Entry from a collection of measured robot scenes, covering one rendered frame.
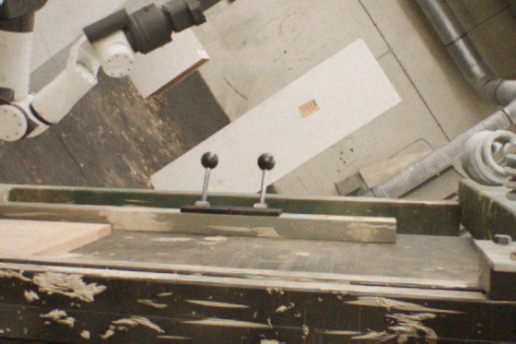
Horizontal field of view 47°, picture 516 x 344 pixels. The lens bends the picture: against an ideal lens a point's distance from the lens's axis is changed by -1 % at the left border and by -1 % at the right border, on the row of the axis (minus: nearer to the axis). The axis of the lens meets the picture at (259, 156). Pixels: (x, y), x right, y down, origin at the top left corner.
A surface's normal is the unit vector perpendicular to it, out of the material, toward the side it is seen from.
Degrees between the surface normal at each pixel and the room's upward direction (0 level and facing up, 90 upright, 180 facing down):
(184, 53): 90
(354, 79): 90
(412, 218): 90
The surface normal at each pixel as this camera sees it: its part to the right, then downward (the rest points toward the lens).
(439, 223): -0.18, 0.05
